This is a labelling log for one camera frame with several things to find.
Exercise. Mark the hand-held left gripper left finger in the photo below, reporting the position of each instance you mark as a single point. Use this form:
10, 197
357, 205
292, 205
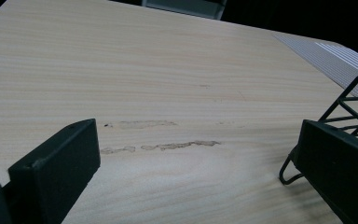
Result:
59, 165

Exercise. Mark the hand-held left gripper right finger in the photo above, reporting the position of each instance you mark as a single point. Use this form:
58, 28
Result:
338, 165

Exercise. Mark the striped woven placemat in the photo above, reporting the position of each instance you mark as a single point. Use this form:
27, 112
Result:
332, 62

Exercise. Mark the grey metal frame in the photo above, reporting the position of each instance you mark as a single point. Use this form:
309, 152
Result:
183, 7

